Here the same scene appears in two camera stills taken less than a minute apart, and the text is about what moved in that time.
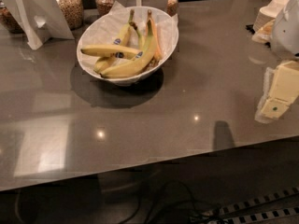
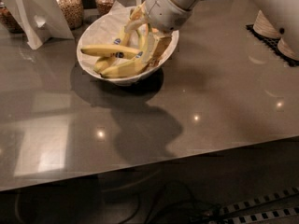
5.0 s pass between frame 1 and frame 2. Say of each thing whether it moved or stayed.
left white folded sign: stayed
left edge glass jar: stayed
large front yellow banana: stayed
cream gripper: moved
